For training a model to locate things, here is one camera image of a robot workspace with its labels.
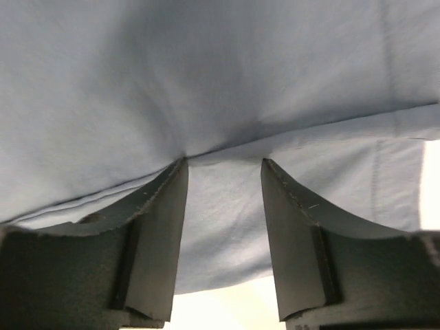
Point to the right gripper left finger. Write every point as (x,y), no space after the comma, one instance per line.
(114,268)

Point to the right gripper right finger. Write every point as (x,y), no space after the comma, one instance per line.
(335,270)

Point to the blue-grey t shirt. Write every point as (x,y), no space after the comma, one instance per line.
(98,97)

